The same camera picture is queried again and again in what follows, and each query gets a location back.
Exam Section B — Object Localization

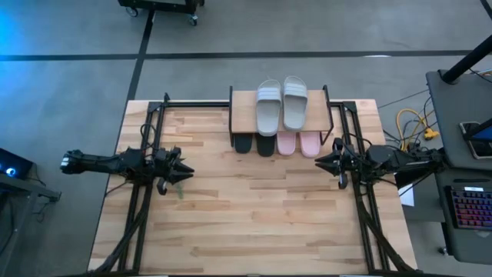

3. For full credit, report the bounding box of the black tablet device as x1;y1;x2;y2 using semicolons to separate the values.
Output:
460;121;492;160

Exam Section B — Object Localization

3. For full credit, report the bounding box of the grey slide sandal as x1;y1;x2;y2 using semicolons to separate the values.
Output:
282;75;309;133
255;79;283;137

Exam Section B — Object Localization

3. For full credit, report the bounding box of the black aluminium table frame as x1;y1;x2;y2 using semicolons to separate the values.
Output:
88;92;418;276

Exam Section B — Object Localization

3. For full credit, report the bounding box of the black stand pole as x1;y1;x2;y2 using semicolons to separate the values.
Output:
440;33;492;85

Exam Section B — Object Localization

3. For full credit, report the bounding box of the grey desk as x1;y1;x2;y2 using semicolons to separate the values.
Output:
425;68;492;171
433;167;492;265

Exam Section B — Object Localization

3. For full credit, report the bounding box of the backlit rainbow keyboard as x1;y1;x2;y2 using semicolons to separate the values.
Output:
444;185;492;232

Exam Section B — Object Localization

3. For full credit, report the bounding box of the wooden shelf with black frame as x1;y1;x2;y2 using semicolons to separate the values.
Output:
228;84;334;148

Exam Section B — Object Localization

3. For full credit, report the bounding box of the black device with blue light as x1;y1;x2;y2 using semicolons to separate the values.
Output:
0;148;35;181

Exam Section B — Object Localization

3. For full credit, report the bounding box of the black wheeled cart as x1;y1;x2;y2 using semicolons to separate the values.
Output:
117;0;205;27

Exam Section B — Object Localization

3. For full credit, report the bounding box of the yellow cable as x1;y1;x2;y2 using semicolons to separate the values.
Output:
395;108;440;151

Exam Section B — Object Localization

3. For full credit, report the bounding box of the pink slide sandal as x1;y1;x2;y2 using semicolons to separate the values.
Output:
299;132;321;159
277;132;298;157

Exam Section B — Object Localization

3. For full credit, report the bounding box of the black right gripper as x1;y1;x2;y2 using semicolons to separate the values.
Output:
314;145;368;180

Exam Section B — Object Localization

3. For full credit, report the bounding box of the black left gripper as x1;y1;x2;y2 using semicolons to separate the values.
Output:
153;147;195;185

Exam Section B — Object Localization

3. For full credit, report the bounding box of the white paper sheet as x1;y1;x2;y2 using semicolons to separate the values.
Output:
397;183;416;208

